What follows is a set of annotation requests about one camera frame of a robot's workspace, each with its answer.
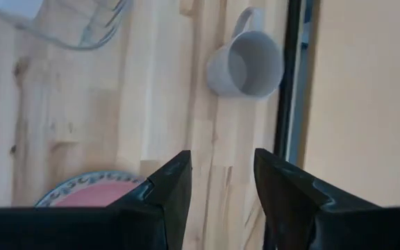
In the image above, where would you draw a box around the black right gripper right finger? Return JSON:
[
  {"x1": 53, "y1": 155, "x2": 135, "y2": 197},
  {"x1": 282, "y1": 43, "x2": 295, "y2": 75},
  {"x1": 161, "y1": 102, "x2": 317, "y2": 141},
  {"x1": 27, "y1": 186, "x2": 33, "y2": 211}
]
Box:
[{"x1": 253, "y1": 148, "x2": 383, "y2": 250}]

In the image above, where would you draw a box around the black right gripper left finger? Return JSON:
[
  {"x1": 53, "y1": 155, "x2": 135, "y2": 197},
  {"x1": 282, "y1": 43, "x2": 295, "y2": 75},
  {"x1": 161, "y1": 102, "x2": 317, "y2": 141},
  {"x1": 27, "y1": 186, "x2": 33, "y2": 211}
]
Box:
[{"x1": 108, "y1": 149, "x2": 193, "y2": 250}]

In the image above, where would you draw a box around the black table frame rail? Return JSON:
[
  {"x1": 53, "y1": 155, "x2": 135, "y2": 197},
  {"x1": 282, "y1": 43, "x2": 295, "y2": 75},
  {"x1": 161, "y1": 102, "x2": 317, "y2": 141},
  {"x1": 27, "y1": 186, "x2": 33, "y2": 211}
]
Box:
[{"x1": 272, "y1": 0, "x2": 303, "y2": 161}]

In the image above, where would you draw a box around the grey wire dish rack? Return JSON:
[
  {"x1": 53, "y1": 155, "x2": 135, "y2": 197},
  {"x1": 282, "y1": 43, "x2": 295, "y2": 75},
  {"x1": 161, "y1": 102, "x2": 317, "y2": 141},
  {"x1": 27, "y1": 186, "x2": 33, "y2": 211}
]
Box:
[{"x1": 0, "y1": 0, "x2": 134, "y2": 51}]

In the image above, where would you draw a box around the white plate with patterned rim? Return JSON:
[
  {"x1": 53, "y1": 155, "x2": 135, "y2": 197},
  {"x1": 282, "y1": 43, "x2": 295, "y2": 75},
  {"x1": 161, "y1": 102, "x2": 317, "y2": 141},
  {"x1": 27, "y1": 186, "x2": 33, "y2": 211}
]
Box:
[{"x1": 35, "y1": 169, "x2": 146, "y2": 208}]

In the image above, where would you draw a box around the light speckled mug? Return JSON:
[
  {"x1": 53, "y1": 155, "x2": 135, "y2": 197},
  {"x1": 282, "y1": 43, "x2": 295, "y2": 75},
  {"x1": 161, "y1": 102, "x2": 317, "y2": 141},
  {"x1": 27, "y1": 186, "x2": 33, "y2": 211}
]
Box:
[{"x1": 206, "y1": 6, "x2": 285, "y2": 99}]

